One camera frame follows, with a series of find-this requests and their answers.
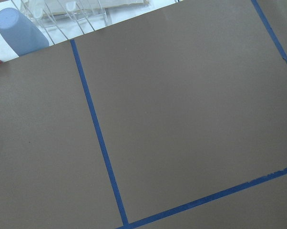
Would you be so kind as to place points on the light blue plastic cup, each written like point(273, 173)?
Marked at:
point(20, 33)

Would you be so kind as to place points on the clear plastic rack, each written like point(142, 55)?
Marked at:
point(61, 20)

